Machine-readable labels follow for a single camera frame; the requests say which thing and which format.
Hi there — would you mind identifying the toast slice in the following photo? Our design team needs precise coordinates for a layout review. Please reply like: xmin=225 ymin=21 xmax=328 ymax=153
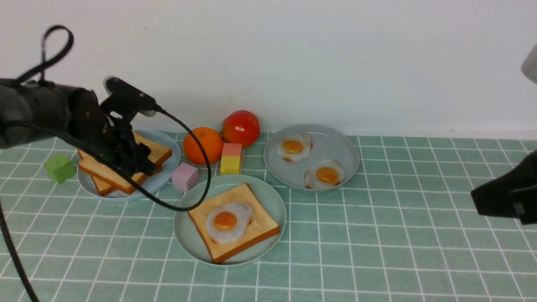
xmin=86 ymin=167 xmax=162 ymax=196
xmin=78 ymin=131 xmax=173 ymax=174
xmin=188 ymin=183 xmax=280 ymax=265

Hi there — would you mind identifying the green cube block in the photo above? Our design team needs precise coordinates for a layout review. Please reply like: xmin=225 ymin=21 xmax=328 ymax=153
xmin=44 ymin=154 xmax=77 ymax=184

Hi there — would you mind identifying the light green plate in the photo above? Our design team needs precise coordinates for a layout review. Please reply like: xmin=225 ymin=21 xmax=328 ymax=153
xmin=173 ymin=174 xmax=287 ymax=266

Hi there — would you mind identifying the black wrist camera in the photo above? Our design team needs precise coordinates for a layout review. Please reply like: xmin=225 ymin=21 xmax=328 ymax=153
xmin=100 ymin=76 xmax=157 ymax=123

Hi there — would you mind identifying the pink cube block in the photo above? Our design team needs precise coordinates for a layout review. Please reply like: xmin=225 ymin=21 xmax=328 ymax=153
xmin=171 ymin=162 xmax=200 ymax=193

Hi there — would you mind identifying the toast slice on blue plate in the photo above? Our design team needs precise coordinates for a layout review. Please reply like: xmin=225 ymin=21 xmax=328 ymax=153
xmin=86 ymin=167 xmax=162 ymax=196

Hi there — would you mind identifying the fried egg toy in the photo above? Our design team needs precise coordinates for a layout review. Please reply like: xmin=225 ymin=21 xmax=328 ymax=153
xmin=276 ymin=133 xmax=313 ymax=163
xmin=304 ymin=159 xmax=346 ymax=190
xmin=204 ymin=202 xmax=253 ymax=245

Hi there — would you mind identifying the orange fruit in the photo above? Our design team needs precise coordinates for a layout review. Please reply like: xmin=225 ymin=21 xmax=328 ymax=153
xmin=183 ymin=128 xmax=224 ymax=166

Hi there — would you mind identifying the green checkered tablecloth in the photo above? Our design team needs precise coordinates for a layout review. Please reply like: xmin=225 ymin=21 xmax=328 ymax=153
xmin=1 ymin=133 xmax=537 ymax=302

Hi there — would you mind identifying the pink and yellow block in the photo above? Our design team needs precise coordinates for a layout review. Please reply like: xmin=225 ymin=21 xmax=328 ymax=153
xmin=220 ymin=143 xmax=243 ymax=174

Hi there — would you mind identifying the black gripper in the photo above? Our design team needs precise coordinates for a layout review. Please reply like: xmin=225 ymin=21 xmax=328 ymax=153
xmin=71 ymin=90 xmax=156 ymax=178

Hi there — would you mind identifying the fried egg toy front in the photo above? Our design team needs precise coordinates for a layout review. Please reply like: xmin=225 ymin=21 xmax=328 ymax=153
xmin=304 ymin=159 xmax=346 ymax=190

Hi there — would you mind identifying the red tomato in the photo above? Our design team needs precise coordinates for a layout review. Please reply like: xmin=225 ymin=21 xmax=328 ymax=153
xmin=221 ymin=110 xmax=260 ymax=149

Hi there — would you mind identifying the light blue plate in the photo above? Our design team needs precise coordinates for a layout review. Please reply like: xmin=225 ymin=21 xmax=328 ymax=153
xmin=77 ymin=128 xmax=182 ymax=201

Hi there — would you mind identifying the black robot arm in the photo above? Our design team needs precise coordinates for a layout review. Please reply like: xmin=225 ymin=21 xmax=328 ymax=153
xmin=0 ymin=77 xmax=157 ymax=177

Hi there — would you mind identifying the grey plate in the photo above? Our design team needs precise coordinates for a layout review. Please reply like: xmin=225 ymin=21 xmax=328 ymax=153
xmin=263 ymin=124 xmax=360 ymax=192

